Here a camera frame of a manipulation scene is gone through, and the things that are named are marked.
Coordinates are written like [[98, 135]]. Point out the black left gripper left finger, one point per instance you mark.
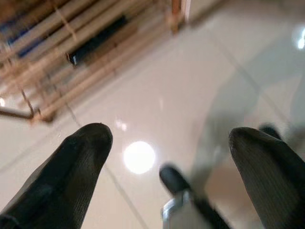
[[57, 181]]

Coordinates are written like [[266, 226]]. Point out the wooden slat rack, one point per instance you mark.
[[83, 22]]

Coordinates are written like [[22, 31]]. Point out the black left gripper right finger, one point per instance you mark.
[[274, 181]]

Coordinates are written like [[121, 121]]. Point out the clear plastic food container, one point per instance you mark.
[[228, 124]]

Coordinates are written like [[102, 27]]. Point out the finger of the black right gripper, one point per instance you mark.
[[172, 179], [270, 130]]

